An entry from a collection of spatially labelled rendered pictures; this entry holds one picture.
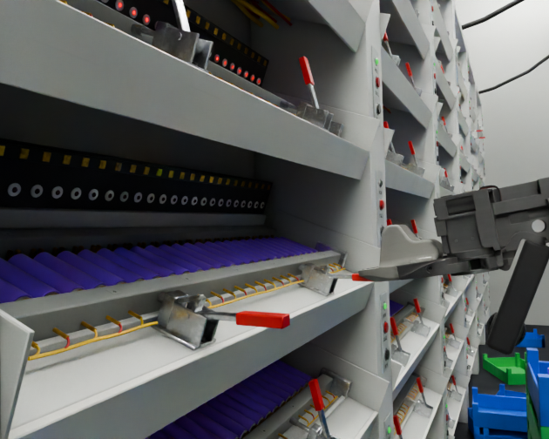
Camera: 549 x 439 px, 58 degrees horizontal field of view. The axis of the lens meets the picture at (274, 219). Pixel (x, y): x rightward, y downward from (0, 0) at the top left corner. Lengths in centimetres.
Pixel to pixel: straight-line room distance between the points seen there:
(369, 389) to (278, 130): 46
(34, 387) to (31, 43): 17
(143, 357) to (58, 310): 6
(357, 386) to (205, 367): 48
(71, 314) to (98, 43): 15
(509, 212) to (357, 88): 35
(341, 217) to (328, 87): 21
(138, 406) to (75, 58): 19
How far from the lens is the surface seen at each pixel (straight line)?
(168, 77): 34
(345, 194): 78
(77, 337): 32
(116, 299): 34
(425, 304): 147
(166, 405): 34
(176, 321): 36
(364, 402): 81
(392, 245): 55
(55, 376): 29
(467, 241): 53
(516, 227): 55
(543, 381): 94
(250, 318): 33
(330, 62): 82
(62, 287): 36
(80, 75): 29
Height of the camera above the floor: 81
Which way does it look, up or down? 1 degrees up
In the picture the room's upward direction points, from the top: 2 degrees counter-clockwise
